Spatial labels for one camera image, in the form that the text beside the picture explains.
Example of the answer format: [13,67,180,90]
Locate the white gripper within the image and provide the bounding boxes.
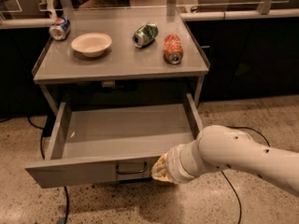
[151,141,203,184]

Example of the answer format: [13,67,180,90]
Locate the black cable right floor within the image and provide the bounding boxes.
[220,125,272,224]

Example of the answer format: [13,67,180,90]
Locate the blue pepsi can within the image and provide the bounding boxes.
[49,17,70,41]

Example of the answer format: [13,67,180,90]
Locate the grey top drawer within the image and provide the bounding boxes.
[25,94,203,188]

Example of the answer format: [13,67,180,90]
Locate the black cable left floor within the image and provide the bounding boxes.
[0,115,71,224]

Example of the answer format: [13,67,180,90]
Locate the grey metal drawer cabinet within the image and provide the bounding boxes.
[34,7,208,117]

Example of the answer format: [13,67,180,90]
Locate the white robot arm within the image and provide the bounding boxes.
[151,125,299,196]

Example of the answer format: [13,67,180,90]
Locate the orange soda can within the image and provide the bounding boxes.
[164,35,183,64]

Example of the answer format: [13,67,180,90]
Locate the white counter rail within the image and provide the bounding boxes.
[180,8,299,21]

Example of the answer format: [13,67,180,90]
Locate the white paper bowl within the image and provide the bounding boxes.
[71,33,112,58]

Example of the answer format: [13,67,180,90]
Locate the black cable floor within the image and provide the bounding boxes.
[220,125,272,224]
[0,115,71,224]

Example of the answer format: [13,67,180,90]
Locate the green soda can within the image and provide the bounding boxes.
[133,22,159,48]

